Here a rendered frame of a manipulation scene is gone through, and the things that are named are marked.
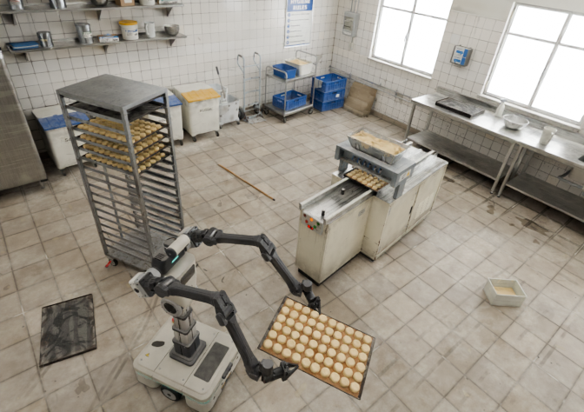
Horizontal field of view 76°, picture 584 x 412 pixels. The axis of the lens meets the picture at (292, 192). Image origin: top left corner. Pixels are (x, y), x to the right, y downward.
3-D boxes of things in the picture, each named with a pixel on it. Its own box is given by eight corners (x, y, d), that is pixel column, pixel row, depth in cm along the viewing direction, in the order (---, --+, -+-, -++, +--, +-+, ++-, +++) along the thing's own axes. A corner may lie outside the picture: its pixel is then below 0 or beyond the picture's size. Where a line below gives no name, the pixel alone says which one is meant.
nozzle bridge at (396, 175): (350, 163, 416) (355, 136, 397) (408, 191, 376) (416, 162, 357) (331, 173, 396) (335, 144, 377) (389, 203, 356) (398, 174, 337)
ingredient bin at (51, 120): (61, 179, 499) (43, 126, 456) (48, 159, 537) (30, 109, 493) (102, 167, 530) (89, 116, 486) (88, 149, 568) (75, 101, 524)
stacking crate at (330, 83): (331, 82, 787) (333, 72, 775) (345, 88, 763) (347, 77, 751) (311, 87, 752) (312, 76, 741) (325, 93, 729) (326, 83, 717)
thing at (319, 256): (335, 241, 434) (347, 176, 383) (359, 256, 415) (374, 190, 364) (293, 270, 391) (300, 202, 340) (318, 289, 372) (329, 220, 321)
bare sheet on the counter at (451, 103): (435, 102, 575) (435, 101, 574) (449, 97, 597) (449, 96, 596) (472, 116, 538) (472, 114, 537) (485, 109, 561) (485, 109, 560)
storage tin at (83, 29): (91, 39, 498) (88, 22, 486) (96, 43, 488) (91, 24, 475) (77, 41, 489) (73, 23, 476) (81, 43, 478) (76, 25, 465)
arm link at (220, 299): (231, 289, 188) (220, 301, 180) (235, 310, 193) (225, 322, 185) (165, 274, 208) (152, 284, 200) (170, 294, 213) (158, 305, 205)
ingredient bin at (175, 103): (154, 154, 570) (146, 106, 526) (139, 138, 609) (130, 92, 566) (187, 146, 598) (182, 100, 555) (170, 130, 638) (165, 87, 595)
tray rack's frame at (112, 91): (188, 250, 400) (168, 87, 299) (156, 283, 360) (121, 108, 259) (140, 232, 418) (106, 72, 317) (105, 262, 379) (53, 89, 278)
